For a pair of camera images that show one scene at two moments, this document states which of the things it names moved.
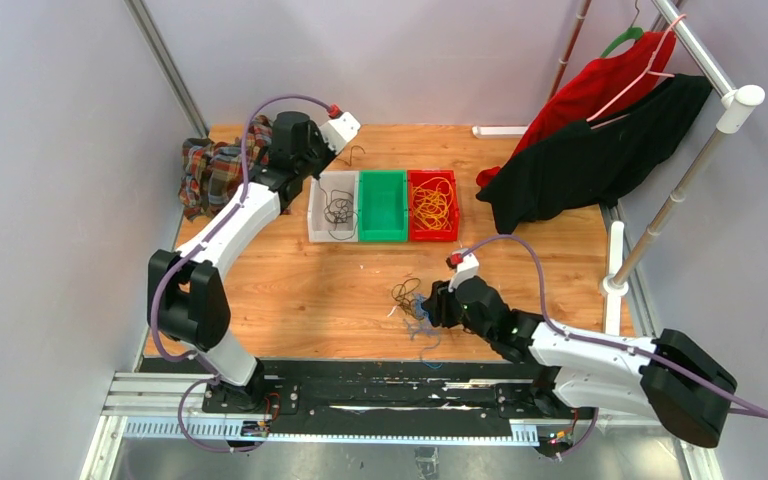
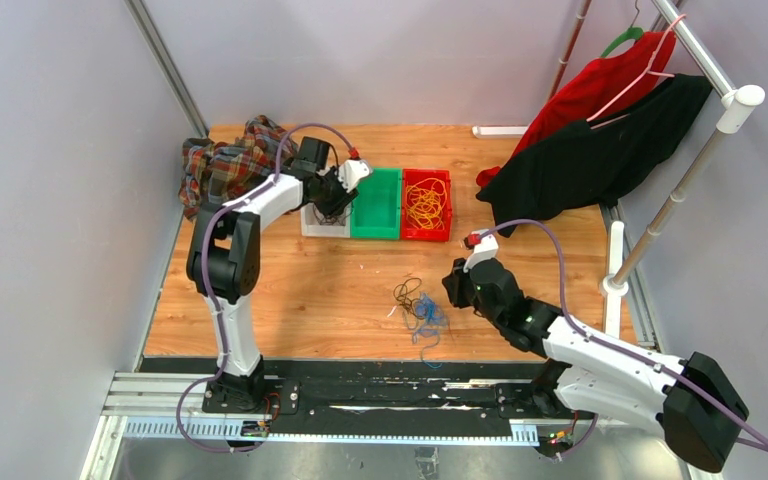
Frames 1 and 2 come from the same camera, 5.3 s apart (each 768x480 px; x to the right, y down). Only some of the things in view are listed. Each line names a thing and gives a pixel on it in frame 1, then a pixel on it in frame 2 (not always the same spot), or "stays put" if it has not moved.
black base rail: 376,390 stays put
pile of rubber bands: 409,304 stays put
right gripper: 438,305 → 455,282
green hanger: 633,33 stays put
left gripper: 317,136 → 342,199
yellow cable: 430,201 stays put
